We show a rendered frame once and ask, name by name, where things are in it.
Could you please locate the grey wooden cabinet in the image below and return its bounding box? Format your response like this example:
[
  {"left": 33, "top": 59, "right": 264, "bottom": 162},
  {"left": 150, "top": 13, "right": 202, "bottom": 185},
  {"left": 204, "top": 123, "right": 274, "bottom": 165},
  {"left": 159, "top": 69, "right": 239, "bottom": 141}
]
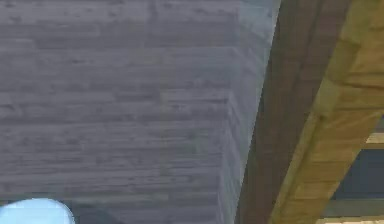
[{"left": 0, "top": 0, "right": 283, "bottom": 224}]

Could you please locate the dark blue furniture piece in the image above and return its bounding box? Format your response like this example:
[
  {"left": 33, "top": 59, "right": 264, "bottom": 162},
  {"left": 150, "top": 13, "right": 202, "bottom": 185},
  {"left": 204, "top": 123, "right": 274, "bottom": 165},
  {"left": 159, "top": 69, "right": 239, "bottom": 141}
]
[{"left": 321, "top": 114, "right": 384, "bottom": 219}]

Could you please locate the pale blue round object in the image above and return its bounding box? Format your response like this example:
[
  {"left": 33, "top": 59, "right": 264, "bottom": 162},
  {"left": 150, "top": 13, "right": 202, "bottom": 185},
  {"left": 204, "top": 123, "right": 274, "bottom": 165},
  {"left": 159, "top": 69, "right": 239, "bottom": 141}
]
[{"left": 0, "top": 197, "right": 76, "bottom": 224}]

